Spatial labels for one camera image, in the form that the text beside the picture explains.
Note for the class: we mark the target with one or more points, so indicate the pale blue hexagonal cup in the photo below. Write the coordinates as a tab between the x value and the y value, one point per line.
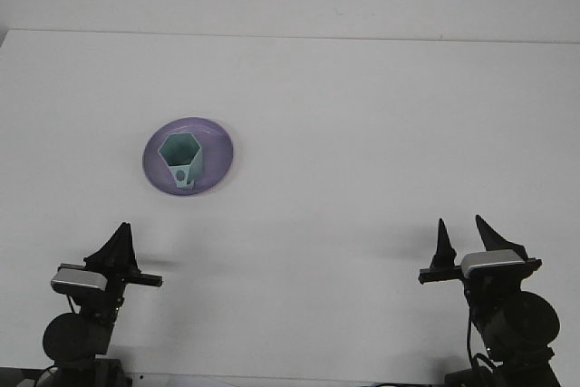
181	151

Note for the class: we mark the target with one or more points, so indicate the pale purple round plate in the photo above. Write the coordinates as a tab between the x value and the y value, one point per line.
217	156

